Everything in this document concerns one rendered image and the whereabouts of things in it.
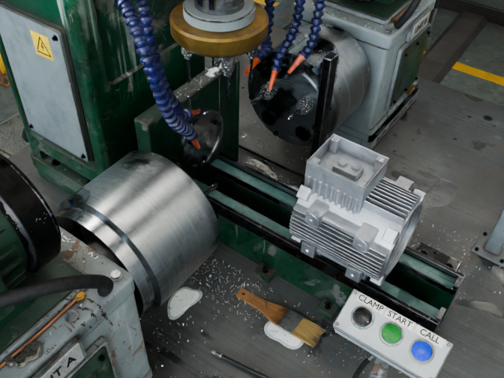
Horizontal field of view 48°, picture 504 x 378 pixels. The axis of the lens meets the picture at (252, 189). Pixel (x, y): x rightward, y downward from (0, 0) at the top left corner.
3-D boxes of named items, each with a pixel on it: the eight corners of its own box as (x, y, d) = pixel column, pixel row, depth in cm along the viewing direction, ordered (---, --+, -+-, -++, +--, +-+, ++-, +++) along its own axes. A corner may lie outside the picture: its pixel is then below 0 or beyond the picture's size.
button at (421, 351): (407, 355, 86) (408, 353, 85) (416, 339, 87) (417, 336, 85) (426, 367, 85) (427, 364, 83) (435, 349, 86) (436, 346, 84)
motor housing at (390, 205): (284, 253, 116) (292, 187, 103) (330, 201, 128) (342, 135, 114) (372, 302, 108) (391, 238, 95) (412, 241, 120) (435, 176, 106)
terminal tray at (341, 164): (301, 190, 108) (305, 161, 103) (329, 160, 114) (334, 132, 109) (358, 217, 103) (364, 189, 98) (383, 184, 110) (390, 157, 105)
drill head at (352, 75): (226, 140, 143) (225, 52, 125) (310, 70, 167) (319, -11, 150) (310, 181, 133) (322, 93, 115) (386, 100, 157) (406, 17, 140)
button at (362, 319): (349, 322, 90) (349, 319, 89) (358, 306, 91) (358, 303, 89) (366, 331, 89) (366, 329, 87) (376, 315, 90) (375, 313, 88)
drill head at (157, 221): (5, 324, 103) (-41, 234, 86) (143, 208, 125) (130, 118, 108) (101, 402, 93) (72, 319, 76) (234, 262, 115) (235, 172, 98)
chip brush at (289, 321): (232, 301, 122) (232, 298, 122) (244, 285, 125) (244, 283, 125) (314, 349, 114) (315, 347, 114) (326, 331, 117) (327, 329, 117)
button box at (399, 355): (334, 331, 94) (331, 325, 89) (355, 295, 96) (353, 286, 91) (430, 390, 87) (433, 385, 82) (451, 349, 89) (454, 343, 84)
